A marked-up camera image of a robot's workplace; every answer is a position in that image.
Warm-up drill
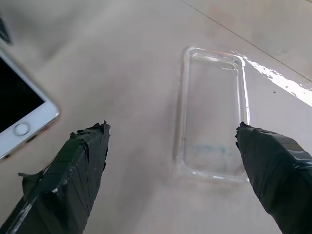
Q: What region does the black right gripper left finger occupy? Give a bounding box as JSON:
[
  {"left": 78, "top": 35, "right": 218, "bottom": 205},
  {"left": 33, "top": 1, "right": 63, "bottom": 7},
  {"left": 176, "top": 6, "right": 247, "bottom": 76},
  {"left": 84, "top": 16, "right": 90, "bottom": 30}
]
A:
[{"left": 0, "top": 120, "right": 112, "bottom": 234}]

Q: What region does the white smartphone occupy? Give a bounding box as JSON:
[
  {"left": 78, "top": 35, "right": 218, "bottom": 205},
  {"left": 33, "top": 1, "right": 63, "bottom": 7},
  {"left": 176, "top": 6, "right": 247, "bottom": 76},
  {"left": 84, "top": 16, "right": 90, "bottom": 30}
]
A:
[{"left": 0, "top": 42, "right": 60, "bottom": 163}]

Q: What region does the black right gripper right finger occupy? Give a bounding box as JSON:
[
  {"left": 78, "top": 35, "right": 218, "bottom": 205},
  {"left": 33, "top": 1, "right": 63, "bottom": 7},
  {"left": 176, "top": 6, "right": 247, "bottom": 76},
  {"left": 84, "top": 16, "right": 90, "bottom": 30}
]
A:
[{"left": 234, "top": 121, "right": 312, "bottom": 234}]

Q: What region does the clear plastic phone case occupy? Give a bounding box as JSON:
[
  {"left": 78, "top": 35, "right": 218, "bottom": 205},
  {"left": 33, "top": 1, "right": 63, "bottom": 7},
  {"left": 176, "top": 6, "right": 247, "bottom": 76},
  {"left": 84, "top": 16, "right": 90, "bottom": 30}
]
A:
[{"left": 173, "top": 45, "right": 252, "bottom": 184}]

